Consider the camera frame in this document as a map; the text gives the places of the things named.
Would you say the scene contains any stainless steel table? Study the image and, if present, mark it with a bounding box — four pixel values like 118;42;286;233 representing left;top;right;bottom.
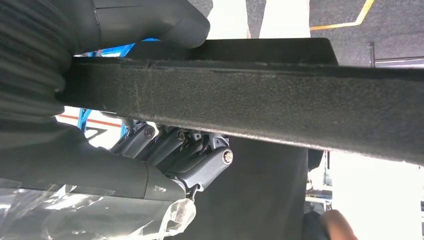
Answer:
368;41;424;69

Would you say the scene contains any red barrier belt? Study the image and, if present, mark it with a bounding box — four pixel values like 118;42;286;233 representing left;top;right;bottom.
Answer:
56;113;123;129

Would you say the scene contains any blue steel shelf rack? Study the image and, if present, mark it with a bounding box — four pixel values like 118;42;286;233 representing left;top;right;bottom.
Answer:
76;38;161;138

